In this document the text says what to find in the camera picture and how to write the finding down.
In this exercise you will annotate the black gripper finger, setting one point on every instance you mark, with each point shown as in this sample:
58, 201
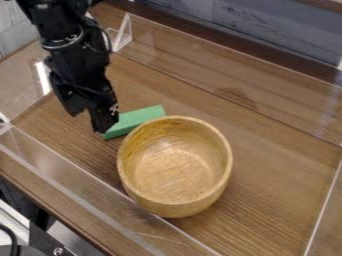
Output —
104, 116
72, 98

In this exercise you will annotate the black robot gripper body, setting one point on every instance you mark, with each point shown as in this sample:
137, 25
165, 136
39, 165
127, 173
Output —
80, 63

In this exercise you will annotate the green rectangular block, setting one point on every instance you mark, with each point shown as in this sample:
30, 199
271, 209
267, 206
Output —
131, 119

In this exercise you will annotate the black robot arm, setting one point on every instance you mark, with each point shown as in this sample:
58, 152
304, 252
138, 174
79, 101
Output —
62, 23

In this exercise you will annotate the brown wooden bowl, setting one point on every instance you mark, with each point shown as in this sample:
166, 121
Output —
174, 165

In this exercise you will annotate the clear acrylic corner bracket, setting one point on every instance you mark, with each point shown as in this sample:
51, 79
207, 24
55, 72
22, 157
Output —
121, 36

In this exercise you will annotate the clear acrylic tray wall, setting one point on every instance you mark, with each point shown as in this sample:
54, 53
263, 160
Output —
86, 203

